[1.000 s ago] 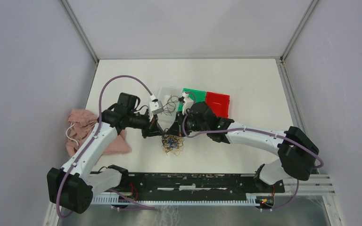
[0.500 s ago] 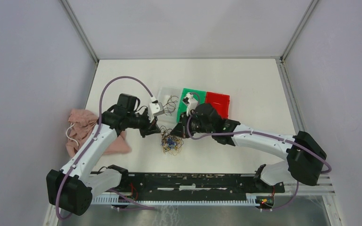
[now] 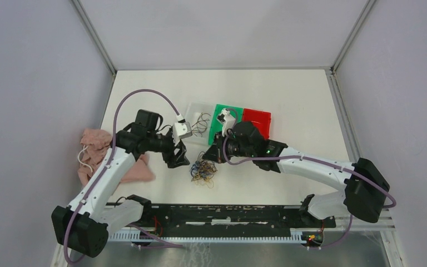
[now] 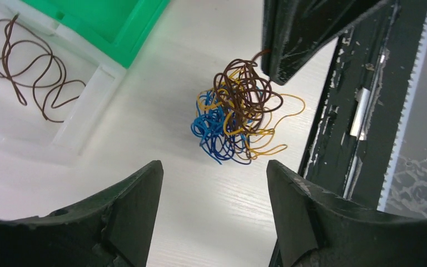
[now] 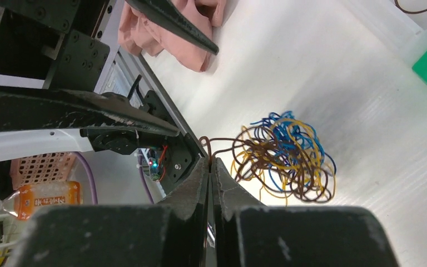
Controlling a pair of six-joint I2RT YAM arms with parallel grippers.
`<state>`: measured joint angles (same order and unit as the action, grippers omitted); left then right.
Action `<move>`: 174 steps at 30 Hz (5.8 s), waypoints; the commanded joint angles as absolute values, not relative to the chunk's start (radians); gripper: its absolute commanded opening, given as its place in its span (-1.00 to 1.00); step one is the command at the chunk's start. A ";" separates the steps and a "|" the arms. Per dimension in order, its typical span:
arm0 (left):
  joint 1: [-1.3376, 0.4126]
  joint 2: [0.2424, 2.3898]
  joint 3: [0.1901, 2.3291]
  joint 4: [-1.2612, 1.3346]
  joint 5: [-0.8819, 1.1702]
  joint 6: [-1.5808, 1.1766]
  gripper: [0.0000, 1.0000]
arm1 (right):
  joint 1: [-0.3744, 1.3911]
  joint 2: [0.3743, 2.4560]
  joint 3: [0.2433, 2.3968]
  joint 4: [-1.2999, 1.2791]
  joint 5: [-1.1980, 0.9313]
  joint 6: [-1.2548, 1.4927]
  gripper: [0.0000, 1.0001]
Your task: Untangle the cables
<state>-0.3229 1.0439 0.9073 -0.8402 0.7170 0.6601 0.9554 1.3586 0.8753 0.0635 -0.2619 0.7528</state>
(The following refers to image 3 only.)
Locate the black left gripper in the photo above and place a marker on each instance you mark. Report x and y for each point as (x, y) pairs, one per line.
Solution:
(179, 159)

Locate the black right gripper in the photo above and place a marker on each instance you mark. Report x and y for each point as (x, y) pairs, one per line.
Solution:
(215, 152)

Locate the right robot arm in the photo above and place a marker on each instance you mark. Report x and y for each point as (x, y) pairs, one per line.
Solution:
(360, 188)

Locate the clear plastic bin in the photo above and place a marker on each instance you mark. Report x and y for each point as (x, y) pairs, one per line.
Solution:
(199, 115)

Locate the red plastic bin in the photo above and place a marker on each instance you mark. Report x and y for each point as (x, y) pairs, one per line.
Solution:
(260, 119)

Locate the pink cloth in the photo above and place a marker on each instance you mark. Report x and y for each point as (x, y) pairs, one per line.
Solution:
(95, 144)

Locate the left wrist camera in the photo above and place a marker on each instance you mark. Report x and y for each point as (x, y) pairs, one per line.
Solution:
(181, 130)

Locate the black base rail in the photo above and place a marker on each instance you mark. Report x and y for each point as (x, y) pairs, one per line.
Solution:
(228, 221)

